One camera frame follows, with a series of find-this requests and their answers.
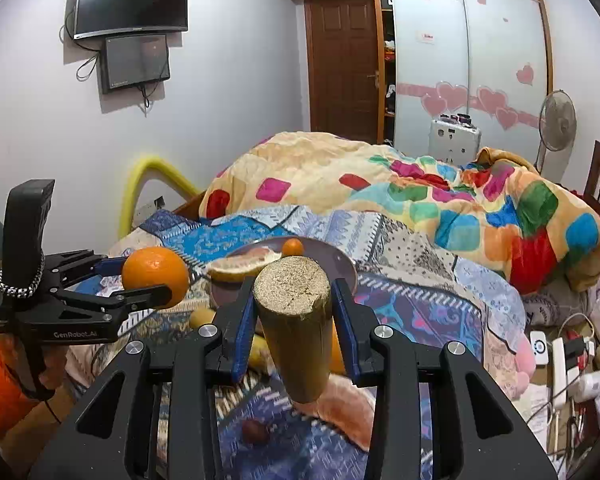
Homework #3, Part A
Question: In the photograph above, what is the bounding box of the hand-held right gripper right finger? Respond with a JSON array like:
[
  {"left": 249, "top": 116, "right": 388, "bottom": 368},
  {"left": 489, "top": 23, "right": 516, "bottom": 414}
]
[{"left": 330, "top": 277, "right": 573, "bottom": 480}]

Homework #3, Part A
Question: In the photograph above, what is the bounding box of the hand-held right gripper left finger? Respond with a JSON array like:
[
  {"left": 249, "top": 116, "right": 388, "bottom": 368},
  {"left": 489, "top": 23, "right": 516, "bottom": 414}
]
[{"left": 27, "top": 276, "right": 259, "bottom": 480}]

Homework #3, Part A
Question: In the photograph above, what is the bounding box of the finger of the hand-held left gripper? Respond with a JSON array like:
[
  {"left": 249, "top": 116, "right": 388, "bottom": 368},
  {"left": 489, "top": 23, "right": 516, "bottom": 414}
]
[
  {"left": 42, "top": 249, "right": 131, "bottom": 286},
  {"left": 50, "top": 284, "right": 176, "bottom": 318}
]

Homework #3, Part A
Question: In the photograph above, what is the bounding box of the yellow banana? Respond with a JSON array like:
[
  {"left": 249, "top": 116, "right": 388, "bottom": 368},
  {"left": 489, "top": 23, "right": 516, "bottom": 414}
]
[{"left": 247, "top": 332, "right": 278, "bottom": 372}]

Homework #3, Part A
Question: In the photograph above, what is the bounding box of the sugar cane piece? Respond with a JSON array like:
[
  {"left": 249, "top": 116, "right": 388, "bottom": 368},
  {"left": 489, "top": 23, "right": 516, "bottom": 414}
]
[{"left": 252, "top": 256, "right": 333, "bottom": 405}]

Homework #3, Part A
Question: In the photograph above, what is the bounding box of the dark round plate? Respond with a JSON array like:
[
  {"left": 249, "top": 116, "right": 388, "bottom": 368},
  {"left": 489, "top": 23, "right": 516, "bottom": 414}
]
[{"left": 209, "top": 236, "right": 358, "bottom": 311}]

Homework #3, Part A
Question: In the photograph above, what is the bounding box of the pomelo slice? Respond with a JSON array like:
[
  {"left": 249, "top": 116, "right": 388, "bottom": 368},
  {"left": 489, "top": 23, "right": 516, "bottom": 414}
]
[
  {"left": 207, "top": 246, "right": 284, "bottom": 283},
  {"left": 294, "top": 372, "right": 377, "bottom": 451}
]

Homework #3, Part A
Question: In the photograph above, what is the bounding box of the person's left hand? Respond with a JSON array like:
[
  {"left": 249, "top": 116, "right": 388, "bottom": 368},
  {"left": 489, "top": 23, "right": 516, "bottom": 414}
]
[{"left": 37, "top": 345, "right": 81, "bottom": 391}]

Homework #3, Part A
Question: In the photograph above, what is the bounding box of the yellow foam tube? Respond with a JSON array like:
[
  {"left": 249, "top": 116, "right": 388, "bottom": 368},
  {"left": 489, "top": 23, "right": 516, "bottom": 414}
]
[{"left": 118, "top": 156, "right": 201, "bottom": 238}]

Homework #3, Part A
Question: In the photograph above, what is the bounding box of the dark red jujube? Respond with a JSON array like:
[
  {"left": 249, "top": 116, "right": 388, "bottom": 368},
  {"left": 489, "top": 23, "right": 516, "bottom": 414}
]
[{"left": 241, "top": 420, "right": 270, "bottom": 446}]

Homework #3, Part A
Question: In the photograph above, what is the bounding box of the colourful patch quilt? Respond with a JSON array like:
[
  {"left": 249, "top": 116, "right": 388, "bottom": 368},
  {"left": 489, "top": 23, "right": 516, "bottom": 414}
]
[{"left": 200, "top": 131, "right": 600, "bottom": 295}]

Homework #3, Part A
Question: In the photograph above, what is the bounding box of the white round device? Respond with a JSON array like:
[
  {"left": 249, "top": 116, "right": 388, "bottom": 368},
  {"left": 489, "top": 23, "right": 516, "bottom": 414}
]
[{"left": 530, "top": 330, "right": 551, "bottom": 368}]

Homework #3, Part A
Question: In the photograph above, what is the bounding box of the white power strip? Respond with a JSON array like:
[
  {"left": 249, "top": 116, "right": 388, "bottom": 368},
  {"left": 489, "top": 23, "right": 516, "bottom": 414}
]
[{"left": 551, "top": 337, "right": 568, "bottom": 411}]

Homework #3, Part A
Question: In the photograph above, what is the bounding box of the white hard case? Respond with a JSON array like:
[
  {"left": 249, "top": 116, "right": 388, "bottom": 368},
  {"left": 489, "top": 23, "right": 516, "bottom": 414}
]
[{"left": 428, "top": 114, "right": 482, "bottom": 166}]

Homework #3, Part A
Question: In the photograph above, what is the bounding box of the brown wooden door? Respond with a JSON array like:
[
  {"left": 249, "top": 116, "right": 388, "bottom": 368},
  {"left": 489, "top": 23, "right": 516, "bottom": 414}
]
[{"left": 305, "top": 0, "right": 383, "bottom": 143}]

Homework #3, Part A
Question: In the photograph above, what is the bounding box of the standing fan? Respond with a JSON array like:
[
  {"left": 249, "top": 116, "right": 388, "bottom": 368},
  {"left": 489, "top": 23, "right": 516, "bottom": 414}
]
[{"left": 535, "top": 89, "right": 577, "bottom": 173}]

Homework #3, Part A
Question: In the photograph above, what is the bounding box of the wardrobe with heart stickers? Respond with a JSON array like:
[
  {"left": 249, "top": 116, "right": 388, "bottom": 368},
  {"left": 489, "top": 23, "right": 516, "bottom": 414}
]
[{"left": 265, "top": 0, "right": 553, "bottom": 161}]

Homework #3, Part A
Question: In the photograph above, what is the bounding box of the wall socket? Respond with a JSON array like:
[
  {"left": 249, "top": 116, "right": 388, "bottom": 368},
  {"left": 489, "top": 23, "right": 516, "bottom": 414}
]
[{"left": 132, "top": 196, "right": 167, "bottom": 226}]

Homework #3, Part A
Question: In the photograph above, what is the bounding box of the black hanging cable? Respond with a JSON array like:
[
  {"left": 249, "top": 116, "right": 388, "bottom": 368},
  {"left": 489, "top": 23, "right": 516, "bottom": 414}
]
[{"left": 137, "top": 82, "right": 163, "bottom": 111}]

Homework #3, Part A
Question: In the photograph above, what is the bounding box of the black looped cable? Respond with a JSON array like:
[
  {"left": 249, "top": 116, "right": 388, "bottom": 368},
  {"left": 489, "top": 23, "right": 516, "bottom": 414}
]
[{"left": 76, "top": 52, "right": 101, "bottom": 81}]

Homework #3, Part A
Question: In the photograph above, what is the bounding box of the small wall monitor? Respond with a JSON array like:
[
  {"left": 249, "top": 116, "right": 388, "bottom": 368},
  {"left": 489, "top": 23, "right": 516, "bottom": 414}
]
[{"left": 99, "top": 33, "right": 172, "bottom": 95}]

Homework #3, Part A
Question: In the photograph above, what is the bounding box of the black wall television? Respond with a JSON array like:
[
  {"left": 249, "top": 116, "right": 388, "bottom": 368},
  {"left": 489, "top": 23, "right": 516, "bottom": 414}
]
[{"left": 73, "top": 0, "right": 189, "bottom": 41}]

